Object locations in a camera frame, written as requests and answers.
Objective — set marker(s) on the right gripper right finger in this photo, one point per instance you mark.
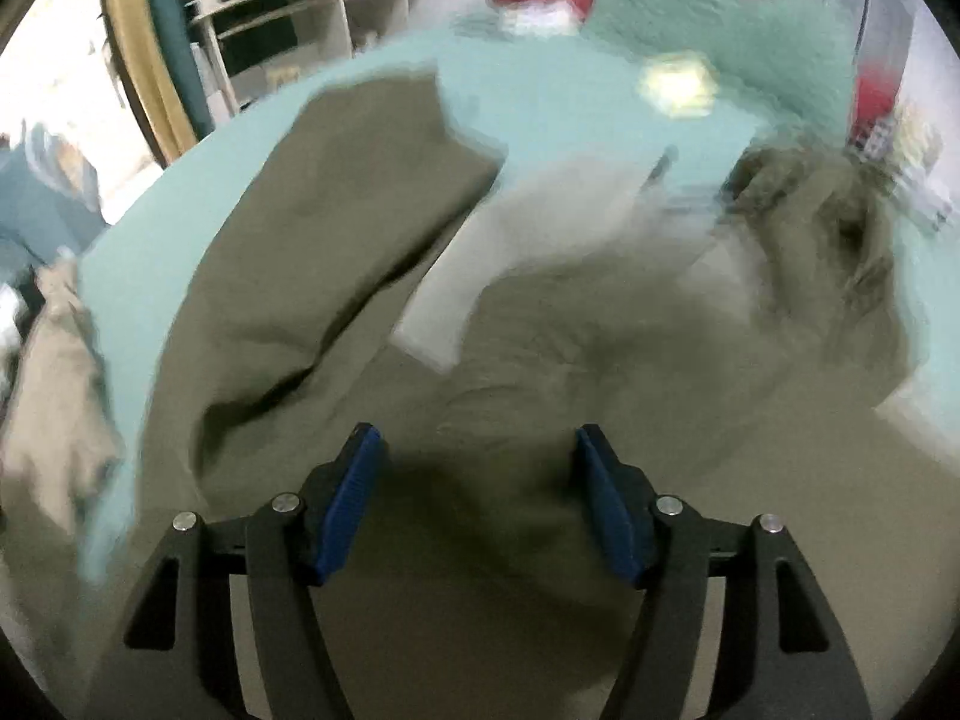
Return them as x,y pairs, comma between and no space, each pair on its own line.
731,609

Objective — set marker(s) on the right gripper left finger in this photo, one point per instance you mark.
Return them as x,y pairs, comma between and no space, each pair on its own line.
173,654

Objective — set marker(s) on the olive green large garment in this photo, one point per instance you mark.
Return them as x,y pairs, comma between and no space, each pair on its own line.
355,204

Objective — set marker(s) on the beige folded garment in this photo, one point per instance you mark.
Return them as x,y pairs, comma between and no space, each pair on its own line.
57,440

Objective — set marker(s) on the blue patterned cloth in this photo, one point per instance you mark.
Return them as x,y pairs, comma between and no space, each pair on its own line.
43,214

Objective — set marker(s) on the cluttered bedside items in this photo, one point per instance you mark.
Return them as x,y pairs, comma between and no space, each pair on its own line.
894,137

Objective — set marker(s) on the yellow snack packet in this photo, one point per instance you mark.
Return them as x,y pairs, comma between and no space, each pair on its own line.
681,86

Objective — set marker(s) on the green pillow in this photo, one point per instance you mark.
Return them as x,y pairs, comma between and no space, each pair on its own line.
796,55

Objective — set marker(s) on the teal bed sheet mattress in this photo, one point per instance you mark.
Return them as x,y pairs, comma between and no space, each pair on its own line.
540,120

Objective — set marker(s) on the beige wooden desk shelf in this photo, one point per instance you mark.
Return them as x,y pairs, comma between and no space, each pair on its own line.
250,48

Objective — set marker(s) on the yellow curtain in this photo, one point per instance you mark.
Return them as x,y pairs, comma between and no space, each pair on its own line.
156,103

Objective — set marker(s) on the dark teal curtain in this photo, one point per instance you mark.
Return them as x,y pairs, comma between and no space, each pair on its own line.
172,30

